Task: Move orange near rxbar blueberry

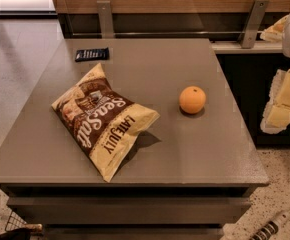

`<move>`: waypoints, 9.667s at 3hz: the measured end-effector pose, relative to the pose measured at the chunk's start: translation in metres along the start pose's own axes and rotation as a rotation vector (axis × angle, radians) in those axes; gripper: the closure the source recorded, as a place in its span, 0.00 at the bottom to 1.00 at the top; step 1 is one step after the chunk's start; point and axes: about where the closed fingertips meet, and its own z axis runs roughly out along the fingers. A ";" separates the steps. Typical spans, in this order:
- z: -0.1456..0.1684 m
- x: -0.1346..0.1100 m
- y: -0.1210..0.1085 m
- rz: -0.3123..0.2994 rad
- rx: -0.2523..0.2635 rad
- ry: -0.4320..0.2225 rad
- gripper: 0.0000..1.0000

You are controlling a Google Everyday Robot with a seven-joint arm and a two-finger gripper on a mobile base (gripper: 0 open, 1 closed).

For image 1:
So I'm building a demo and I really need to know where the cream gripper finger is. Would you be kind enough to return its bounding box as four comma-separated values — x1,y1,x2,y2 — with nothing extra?
260,69,290,134
260,16,288,42

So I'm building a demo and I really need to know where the orange fruit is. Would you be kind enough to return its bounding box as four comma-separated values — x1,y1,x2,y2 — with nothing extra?
179,86,206,114

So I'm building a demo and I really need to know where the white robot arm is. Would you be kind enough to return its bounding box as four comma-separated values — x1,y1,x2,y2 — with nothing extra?
260,13,290,134

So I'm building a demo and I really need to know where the dark blue rxbar wrapper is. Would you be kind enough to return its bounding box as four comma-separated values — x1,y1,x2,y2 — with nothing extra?
75,48,109,62

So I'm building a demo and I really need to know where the grey table with drawers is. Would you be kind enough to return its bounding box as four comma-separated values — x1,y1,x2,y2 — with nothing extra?
0,39,268,240

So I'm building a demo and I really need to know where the white power strip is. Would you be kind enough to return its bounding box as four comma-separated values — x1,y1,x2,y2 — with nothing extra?
249,209,290,240

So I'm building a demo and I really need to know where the Late July chips bag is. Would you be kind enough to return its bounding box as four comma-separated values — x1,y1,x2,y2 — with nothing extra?
52,64,159,182

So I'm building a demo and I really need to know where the right metal bracket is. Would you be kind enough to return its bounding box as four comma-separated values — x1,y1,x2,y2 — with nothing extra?
238,0,270,49

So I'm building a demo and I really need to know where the metal bracket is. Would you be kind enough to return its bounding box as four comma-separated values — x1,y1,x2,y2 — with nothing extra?
238,0,270,49
97,0,115,39

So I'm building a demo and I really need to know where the left metal bracket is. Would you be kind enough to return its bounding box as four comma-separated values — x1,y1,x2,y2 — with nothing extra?
97,0,115,39

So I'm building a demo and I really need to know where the wire basket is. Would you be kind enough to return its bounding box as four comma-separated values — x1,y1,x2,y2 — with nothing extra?
0,207,43,240

